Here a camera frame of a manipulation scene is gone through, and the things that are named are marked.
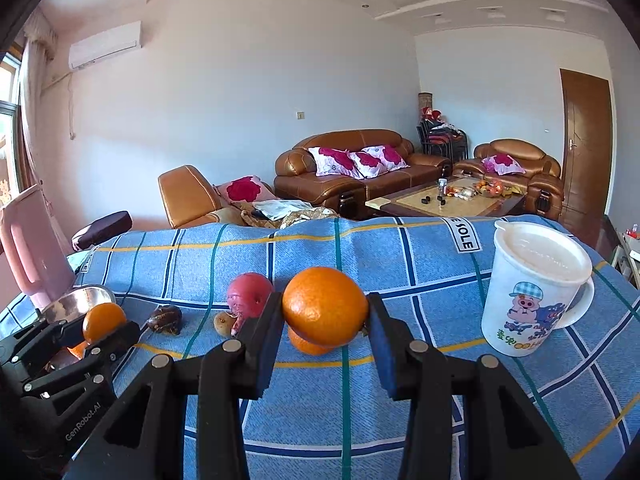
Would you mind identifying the white cartoon print mug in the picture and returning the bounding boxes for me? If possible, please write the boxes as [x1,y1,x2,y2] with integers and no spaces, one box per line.
[481,220,596,357]

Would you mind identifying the window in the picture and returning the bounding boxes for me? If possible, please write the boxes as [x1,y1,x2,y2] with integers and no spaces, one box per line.
[0,52,27,206]

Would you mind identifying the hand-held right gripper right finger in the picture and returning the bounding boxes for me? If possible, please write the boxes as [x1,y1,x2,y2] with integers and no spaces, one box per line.
[366,292,583,480]

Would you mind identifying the brown leather armchair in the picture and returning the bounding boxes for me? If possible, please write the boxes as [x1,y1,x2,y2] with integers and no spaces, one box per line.
[452,138,565,221]

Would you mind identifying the stacked black chairs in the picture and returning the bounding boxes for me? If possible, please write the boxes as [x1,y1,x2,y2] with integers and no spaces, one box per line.
[417,119,468,161]

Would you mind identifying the white cloth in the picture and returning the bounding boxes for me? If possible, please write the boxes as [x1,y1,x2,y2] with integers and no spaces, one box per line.
[252,199,313,221]

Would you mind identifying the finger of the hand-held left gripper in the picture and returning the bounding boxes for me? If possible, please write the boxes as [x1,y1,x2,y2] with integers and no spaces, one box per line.
[20,321,142,398]
[0,317,87,368]

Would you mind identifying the white television stand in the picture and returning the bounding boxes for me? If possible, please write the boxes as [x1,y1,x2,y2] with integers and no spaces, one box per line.
[617,230,640,281]

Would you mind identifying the wooden coffee table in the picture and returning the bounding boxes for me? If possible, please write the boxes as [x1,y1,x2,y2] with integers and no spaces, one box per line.
[365,176,528,218]

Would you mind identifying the dark brown wrinkled fruit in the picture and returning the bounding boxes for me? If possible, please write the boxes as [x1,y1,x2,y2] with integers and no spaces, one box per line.
[148,306,183,336]

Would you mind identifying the stainless steel bowl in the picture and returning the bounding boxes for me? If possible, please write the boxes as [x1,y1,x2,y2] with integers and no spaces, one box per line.
[39,285,117,361]

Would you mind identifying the brown leather three-seat sofa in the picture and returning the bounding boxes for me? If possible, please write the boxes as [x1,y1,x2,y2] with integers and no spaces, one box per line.
[273,129,453,211]

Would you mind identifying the dark brown bench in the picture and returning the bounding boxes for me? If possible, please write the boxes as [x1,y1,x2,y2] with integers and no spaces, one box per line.
[71,211,133,252]

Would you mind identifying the pink curtain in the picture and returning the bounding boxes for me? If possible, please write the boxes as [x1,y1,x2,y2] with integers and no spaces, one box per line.
[21,10,60,198]

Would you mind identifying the white wall air conditioner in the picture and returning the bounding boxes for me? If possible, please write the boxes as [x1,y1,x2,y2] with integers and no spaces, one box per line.
[68,21,142,71]

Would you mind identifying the brown wooden door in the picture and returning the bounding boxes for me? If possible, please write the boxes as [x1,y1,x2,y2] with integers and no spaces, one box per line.
[559,68,613,221]

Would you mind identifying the blue plaid cloth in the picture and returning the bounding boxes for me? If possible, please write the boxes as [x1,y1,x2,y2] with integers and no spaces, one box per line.
[0,215,640,480]

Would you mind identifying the orange leather armchair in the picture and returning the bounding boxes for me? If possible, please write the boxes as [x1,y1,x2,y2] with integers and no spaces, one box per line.
[158,165,276,230]

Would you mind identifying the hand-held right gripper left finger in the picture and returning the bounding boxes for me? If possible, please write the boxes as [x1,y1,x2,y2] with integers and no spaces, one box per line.
[65,291,286,480]

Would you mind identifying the pink electric kettle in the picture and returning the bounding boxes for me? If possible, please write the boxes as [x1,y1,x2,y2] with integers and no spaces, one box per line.
[0,183,76,308]

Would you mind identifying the red floral pillow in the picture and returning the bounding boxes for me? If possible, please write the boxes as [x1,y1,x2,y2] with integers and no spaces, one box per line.
[481,154,527,176]
[361,144,408,173]
[307,146,362,178]
[215,175,276,206]
[349,150,388,179]

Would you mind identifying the air conditioner hose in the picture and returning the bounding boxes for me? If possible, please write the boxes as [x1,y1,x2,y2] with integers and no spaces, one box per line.
[66,67,79,141]

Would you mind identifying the pile of snacks and fruit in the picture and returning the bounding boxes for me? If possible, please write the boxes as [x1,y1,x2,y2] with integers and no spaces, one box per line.
[447,180,523,200]

